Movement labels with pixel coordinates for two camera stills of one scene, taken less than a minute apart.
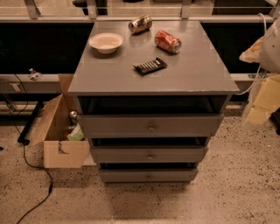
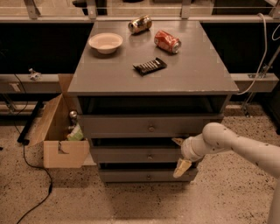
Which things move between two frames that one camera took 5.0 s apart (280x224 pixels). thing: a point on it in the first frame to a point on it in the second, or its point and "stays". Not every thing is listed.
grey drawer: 150,154 stays
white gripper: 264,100 to 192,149
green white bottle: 76,135 stays
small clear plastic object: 35,75 stays
